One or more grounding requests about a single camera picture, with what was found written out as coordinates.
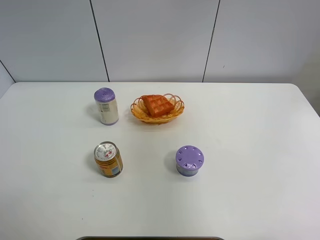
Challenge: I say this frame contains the orange waffle piece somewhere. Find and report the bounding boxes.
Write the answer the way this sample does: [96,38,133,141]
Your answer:
[141,94,175,118]

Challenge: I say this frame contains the orange woven plastic basket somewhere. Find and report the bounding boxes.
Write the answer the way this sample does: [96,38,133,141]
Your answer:
[130,93,185,124]

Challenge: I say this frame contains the purple lidded round container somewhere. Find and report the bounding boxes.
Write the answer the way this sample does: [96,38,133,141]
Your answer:
[175,145,205,177]

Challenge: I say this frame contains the purple roll with white label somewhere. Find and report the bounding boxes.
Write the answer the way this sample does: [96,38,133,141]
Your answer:
[94,87,119,126]

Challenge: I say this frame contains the gold beverage can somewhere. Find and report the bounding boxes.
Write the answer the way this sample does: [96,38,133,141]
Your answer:
[93,141,124,178]

